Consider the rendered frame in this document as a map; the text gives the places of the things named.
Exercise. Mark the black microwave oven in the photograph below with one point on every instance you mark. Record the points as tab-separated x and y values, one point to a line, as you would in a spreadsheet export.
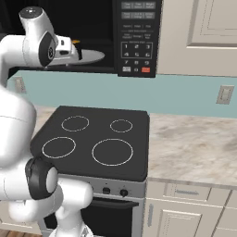
137	37

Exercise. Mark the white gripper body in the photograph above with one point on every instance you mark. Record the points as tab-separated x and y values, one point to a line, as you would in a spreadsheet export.
73	51

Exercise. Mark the grey microwave turntable plate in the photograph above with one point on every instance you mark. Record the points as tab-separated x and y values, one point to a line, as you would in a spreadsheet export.
91	57

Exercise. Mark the black oven door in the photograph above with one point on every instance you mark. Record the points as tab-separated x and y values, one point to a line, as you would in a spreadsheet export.
111	220

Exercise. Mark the beige wall cupboard door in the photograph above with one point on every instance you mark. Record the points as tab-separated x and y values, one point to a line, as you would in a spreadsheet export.
200	34

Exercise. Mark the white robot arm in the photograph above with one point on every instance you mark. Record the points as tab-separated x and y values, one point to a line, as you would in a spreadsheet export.
15	129

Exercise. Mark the small yellow item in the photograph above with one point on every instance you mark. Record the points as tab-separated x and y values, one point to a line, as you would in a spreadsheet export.
76	41

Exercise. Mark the silver oven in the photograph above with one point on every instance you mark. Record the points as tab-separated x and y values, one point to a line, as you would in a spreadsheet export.
117	188

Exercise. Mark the beige base cupboard door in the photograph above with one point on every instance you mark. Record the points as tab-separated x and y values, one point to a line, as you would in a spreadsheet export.
182	219
227	223

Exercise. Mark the beige drawer front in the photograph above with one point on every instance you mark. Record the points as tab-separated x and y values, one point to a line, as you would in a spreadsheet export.
188	192
233	199

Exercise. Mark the black hob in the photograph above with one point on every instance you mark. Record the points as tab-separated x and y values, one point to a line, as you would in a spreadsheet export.
98	142

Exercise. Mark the beige wall socket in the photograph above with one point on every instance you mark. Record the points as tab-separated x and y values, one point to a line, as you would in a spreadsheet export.
225	94
20	84

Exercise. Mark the black oven knob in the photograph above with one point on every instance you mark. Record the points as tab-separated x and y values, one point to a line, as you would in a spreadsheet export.
106	190
124	193

